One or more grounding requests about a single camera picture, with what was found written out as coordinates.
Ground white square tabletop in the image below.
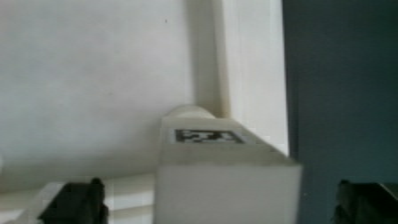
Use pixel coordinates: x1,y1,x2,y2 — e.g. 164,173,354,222
0,0,288,223

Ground white leg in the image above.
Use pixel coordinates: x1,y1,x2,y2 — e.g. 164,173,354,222
155,106,302,224

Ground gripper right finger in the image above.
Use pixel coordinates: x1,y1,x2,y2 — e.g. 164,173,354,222
333,180,398,224

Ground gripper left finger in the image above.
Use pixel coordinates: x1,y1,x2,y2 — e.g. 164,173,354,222
39,178,109,224

